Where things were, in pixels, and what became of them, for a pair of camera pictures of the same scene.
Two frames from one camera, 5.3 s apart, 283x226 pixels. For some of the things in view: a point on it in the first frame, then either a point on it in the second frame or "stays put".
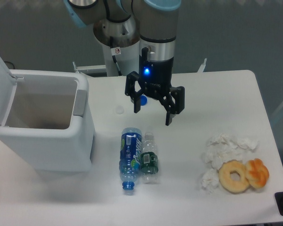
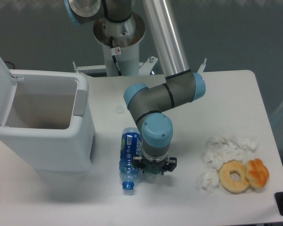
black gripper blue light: [156, 76] to [154, 167]
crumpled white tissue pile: [221, 148] stays put
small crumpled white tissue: [210, 181] stays put
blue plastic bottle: [130, 157] stays put
